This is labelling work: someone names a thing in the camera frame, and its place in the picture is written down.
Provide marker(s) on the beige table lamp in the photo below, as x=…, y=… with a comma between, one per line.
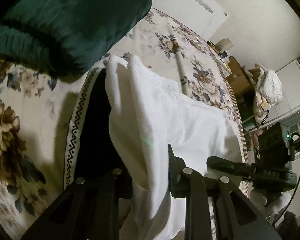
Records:
x=225, y=45

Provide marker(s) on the black striped folded clothes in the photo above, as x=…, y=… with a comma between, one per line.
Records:
x=95, y=130

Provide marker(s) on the white t-shirt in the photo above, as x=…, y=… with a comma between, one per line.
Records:
x=165, y=120

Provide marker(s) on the white nightstand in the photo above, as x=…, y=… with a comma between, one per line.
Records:
x=222, y=62

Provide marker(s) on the metal frame chair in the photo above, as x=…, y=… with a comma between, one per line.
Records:
x=250, y=110

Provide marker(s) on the large cardboard box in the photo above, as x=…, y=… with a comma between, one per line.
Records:
x=237, y=75

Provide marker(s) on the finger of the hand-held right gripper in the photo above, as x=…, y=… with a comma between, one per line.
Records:
x=227, y=166

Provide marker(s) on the dark green blanket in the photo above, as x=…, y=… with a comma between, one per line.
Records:
x=65, y=25

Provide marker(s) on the white wardrobe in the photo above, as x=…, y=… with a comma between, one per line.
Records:
x=292, y=92

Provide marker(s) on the white headboard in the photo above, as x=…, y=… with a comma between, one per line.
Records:
x=190, y=12

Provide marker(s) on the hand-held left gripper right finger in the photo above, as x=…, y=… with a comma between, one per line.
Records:
x=202, y=205

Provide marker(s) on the bed with floral sheet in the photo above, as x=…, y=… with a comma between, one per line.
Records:
x=20, y=100

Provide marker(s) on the pile of clothes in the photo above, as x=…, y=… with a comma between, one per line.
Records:
x=268, y=90

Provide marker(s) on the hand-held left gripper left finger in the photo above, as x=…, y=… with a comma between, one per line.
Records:
x=90, y=205

